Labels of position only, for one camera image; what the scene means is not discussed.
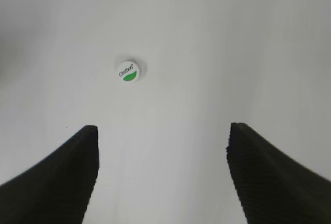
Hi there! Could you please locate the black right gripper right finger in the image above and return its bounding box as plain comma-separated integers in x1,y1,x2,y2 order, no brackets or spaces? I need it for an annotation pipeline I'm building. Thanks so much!
227,123,330,223

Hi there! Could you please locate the white green bottle cap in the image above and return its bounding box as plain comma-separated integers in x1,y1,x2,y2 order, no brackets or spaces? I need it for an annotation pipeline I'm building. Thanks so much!
116,59,142,83

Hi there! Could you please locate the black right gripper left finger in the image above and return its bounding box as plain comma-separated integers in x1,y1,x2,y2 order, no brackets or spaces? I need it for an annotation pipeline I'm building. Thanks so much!
1,125,100,223

